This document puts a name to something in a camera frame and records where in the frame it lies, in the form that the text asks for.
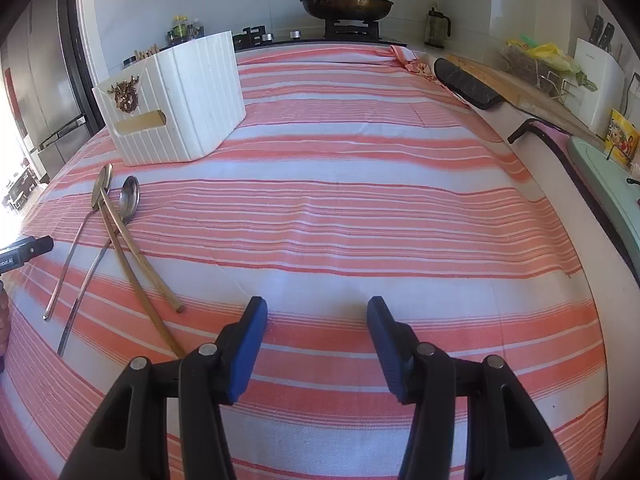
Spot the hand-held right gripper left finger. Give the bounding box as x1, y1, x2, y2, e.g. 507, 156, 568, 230
58, 296, 269, 480

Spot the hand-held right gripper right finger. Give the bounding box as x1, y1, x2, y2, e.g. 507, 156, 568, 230
366, 296, 574, 480

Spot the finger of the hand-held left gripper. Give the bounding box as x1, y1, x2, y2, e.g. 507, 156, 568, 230
0, 236, 54, 275

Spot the metal spoon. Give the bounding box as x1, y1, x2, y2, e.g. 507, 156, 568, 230
57, 175, 142, 357
43, 163, 114, 322

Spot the white ribbed storage basket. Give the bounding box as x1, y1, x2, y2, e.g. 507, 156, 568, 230
91, 30, 247, 167

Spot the person's left hand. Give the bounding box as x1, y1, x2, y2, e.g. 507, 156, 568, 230
0, 280, 8, 373

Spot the pink white striped cloth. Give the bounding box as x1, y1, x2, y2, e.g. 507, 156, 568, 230
0, 42, 608, 480

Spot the grey refrigerator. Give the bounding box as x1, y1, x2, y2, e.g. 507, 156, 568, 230
0, 0, 98, 201

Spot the black cutting board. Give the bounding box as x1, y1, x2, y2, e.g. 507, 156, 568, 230
433, 57, 504, 110

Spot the mint green board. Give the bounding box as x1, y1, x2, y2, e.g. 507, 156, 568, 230
566, 136, 640, 261

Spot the wooden cutting board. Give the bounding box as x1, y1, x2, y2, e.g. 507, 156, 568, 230
445, 54, 603, 148

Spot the yellow snack packet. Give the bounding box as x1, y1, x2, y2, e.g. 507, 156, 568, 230
606, 108, 640, 167

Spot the glass french press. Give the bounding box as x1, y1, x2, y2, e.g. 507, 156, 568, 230
425, 6, 452, 50

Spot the black gas stove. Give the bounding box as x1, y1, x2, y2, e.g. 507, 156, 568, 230
232, 19, 407, 51

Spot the white knife block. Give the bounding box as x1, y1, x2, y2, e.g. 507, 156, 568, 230
571, 37, 627, 133

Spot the yellow plastic bag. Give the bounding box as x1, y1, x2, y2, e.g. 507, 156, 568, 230
506, 35, 582, 75

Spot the dark wok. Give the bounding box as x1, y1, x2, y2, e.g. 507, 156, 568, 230
300, 0, 395, 21

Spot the black hose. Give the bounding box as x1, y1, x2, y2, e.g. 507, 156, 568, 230
508, 118, 640, 281

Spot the wire dish rack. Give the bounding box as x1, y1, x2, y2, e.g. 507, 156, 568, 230
500, 40, 598, 106

